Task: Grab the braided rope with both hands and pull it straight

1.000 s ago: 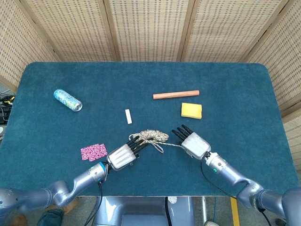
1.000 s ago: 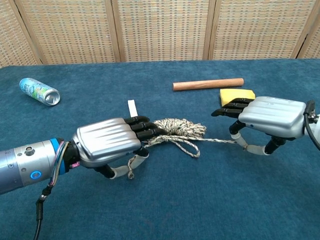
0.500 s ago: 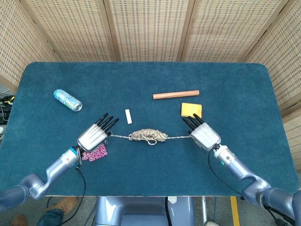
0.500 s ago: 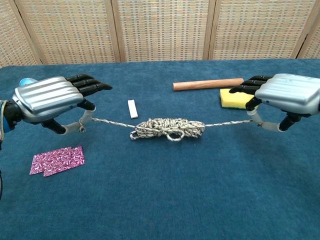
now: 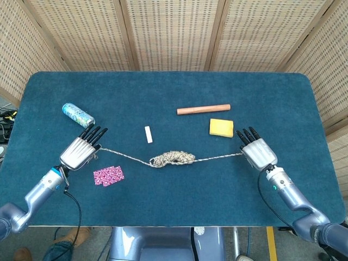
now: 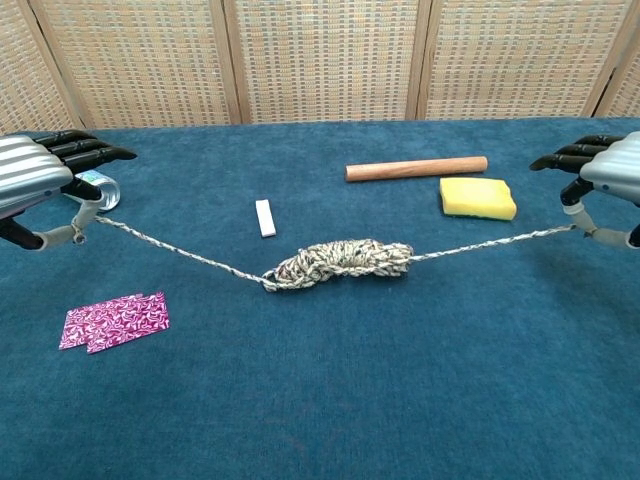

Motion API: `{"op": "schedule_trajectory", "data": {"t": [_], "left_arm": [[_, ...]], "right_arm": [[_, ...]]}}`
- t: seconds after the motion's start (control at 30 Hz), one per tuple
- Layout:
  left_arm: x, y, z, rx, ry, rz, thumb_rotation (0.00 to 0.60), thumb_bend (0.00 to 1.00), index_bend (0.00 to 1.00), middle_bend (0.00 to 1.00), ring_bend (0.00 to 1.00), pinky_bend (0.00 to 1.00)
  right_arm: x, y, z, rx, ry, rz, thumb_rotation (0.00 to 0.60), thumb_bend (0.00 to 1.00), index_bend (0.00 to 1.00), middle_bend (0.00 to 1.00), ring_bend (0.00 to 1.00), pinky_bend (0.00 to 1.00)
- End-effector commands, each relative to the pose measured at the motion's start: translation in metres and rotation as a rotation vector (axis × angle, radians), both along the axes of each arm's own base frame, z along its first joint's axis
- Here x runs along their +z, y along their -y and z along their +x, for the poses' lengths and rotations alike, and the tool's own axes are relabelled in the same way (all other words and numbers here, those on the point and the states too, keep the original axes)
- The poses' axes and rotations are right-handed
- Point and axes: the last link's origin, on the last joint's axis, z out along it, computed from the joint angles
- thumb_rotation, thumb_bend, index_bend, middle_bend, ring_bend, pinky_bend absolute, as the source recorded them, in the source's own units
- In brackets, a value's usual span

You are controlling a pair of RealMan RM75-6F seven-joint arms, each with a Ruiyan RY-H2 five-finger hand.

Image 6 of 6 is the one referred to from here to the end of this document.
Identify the brown wooden stick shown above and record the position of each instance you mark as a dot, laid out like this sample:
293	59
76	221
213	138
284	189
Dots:
415	169

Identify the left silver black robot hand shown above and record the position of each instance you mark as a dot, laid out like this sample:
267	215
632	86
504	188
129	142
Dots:
25	175

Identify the small white block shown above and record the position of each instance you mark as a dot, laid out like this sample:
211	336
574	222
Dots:
265	217

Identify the pink patterned card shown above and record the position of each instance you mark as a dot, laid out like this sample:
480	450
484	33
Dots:
74	326
142	324

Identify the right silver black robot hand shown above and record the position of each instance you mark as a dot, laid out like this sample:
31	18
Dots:
617	170

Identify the yellow sponge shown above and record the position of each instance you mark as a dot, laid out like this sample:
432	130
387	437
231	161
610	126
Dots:
475	197

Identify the woven folding screen panel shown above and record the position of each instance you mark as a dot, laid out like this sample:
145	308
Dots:
140	60
325	60
20	75
515	60
627	95

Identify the light blue drink can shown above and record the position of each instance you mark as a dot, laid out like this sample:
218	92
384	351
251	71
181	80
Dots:
112	192

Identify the blue table cloth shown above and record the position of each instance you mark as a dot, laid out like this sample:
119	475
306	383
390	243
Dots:
450	350

